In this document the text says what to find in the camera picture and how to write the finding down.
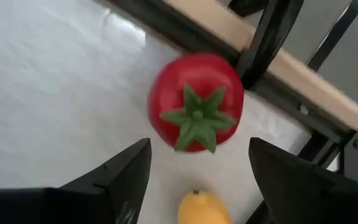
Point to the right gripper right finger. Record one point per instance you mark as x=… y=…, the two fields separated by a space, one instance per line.
x=306 y=199

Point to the wooden table board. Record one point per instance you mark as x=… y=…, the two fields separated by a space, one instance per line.
x=322 y=90

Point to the black table frame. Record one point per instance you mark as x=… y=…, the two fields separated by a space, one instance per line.
x=179 y=31

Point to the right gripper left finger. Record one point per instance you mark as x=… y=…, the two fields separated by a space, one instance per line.
x=73 y=205

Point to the yellow mango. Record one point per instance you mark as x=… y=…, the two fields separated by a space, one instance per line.
x=202 y=210

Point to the black upright frame post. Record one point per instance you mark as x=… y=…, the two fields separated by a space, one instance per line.
x=269 y=40

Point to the red tomato green stem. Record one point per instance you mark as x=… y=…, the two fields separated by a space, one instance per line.
x=196 y=93

